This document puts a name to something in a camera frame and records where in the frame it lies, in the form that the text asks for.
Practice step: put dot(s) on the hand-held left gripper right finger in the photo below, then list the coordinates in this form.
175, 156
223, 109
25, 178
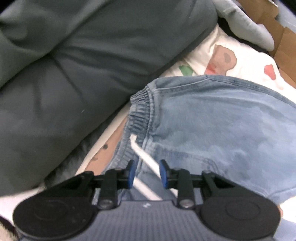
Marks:
163, 173

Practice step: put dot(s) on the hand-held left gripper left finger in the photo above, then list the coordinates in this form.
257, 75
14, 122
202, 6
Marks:
131, 172

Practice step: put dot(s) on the light blue jeans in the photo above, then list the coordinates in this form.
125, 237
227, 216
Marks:
208, 120

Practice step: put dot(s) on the dark grey duvet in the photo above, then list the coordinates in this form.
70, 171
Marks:
81, 69

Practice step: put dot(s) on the black and white cloth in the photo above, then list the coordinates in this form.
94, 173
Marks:
7, 229

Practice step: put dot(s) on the cream bear print blanket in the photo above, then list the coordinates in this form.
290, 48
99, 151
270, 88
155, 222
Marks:
249, 62

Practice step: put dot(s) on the grey neck pillow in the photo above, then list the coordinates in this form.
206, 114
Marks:
247, 25

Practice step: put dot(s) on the folded cardboard sheet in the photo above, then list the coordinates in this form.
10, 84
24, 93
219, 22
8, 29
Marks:
284, 46

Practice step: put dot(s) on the grey plastic-wrapped mattress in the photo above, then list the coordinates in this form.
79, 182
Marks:
289, 14

